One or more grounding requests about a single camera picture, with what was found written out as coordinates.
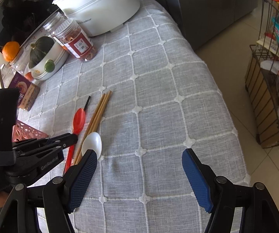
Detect white ceramic bowl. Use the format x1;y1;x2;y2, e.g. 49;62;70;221
28;42;69;81

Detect small green fruit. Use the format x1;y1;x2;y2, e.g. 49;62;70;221
44;59;55;73

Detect black wire rack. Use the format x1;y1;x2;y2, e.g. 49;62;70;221
244;0;279;149

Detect orange tangerine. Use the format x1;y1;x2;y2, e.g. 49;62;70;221
2;41;20;62

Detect white plastic spoon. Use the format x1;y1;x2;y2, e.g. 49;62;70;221
81;132;102;159

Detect red label plastic jar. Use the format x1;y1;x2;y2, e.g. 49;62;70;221
53;18;97;61

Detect black chopstick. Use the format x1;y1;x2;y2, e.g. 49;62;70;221
84;96;91;112

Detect purple label glass jar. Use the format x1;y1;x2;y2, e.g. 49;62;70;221
7;72;40;111

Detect pink perforated utensil basket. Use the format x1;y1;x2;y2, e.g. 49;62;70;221
12;120;48;142

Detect red plastic spoon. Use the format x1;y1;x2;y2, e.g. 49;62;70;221
63;108;86;174

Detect wooden chopstick two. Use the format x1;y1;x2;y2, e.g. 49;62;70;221
74;91;110;165

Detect dark green pumpkin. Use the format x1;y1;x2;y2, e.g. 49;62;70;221
29;36;54;69

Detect grey checked tablecloth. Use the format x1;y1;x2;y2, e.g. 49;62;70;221
18;0;248;232

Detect black microwave oven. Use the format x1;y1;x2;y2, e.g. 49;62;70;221
0;0;58;51

